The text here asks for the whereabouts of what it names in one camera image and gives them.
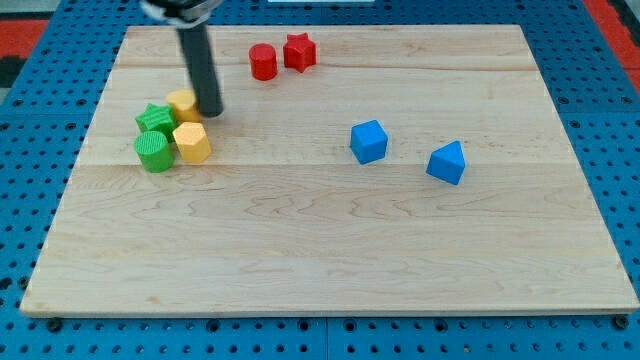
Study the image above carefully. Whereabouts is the yellow hexagon block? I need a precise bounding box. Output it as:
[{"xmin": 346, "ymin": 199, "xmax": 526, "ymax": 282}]
[{"xmin": 173, "ymin": 122, "xmax": 212, "ymax": 163}]

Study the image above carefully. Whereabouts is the yellow cylinder block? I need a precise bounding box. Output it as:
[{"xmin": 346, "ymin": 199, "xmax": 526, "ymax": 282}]
[{"xmin": 166, "ymin": 89, "xmax": 201, "ymax": 123}]

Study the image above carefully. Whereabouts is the blue cube block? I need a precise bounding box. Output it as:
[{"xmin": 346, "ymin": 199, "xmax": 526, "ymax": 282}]
[{"xmin": 350, "ymin": 120, "xmax": 388, "ymax": 165}]

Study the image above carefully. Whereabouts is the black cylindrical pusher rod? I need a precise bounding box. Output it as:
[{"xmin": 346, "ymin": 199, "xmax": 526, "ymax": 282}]
[{"xmin": 177, "ymin": 23, "xmax": 224, "ymax": 118}]

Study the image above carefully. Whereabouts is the green cylinder block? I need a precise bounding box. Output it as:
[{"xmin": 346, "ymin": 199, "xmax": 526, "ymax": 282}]
[{"xmin": 134, "ymin": 130, "xmax": 174, "ymax": 173}]

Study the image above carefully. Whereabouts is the light wooden board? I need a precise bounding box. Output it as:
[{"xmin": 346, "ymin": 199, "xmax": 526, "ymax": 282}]
[{"xmin": 21, "ymin": 25, "xmax": 639, "ymax": 318}]

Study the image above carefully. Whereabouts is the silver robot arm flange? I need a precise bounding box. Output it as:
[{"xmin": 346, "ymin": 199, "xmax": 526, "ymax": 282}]
[{"xmin": 139, "ymin": 0, "xmax": 223, "ymax": 28}]

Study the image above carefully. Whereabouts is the red cylinder block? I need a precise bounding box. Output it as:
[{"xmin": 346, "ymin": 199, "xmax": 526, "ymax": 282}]
[{"xmin": 249, "ymin": 43, "xmax": 278, "ymax": 81}]

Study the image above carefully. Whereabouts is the red star block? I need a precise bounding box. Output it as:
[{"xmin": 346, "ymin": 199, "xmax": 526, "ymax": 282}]
[{"xmin": 283, "ymin": 33, "xmax": 317, "ymax": 73}]

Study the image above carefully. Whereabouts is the green star block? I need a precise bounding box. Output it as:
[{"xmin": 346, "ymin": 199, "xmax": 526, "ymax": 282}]
[{"xmin": 135, "ymin": 104, "xmax": 178, "ymax": 143}]

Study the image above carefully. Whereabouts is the blue triangular prism block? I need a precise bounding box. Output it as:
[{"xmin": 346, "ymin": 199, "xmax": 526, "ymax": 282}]
[{"xmin": 426, "ymin": 140, "xmax": 466, "ymax": 185}]

